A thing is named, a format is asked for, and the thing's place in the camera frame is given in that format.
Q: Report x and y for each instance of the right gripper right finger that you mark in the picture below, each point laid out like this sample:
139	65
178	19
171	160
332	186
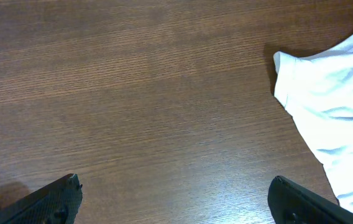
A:
290	203

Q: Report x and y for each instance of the white t-shirt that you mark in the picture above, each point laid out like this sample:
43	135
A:
317	91

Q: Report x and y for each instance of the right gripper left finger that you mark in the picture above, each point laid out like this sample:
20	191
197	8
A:
57	202

